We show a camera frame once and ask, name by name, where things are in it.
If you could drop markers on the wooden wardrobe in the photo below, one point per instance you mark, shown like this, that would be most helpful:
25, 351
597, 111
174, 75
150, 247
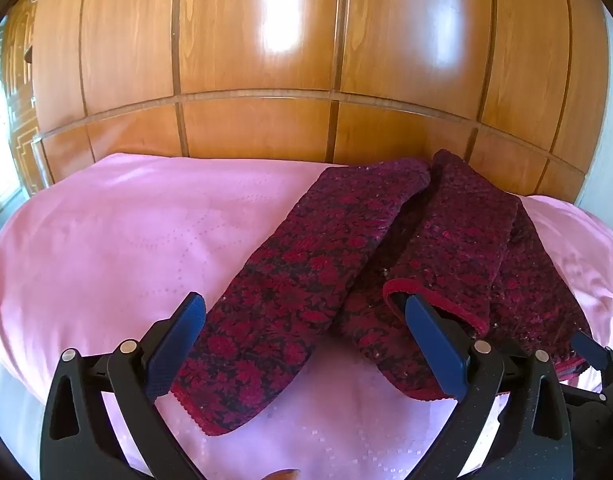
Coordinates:
261, 130

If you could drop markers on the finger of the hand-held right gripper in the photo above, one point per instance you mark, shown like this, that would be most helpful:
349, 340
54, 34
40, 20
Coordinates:
591, 352

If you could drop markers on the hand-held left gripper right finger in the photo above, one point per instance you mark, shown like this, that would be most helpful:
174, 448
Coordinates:
436, 345

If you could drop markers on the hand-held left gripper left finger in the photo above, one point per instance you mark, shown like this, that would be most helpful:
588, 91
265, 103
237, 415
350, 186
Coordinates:
179, 340

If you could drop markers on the person's left hand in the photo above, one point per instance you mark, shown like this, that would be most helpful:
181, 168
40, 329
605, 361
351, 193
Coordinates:
282, 475

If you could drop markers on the red floral pants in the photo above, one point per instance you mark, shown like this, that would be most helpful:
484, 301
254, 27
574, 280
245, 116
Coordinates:
306, 270

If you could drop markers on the carved wooden door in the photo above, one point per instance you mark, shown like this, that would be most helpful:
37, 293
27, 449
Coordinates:
21, 110

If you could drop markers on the pink bed sheet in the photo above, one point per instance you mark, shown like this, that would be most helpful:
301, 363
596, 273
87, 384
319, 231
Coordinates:
111, 240

